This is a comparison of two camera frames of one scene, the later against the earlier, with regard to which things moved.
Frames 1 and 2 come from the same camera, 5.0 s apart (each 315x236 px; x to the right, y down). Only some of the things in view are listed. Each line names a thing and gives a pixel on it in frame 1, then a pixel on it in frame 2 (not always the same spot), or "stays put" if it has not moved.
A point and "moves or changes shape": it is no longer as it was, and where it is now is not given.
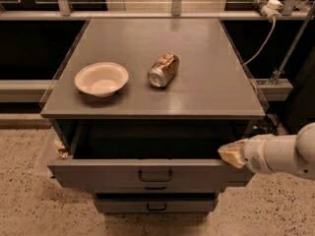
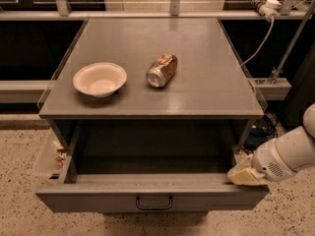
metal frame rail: (149, 15) stays put
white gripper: (257, 153) to (270, 161)
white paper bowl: (101, 80) stays put
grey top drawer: (137, 172) moves or changes shape
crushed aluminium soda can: (162, 70) stays put
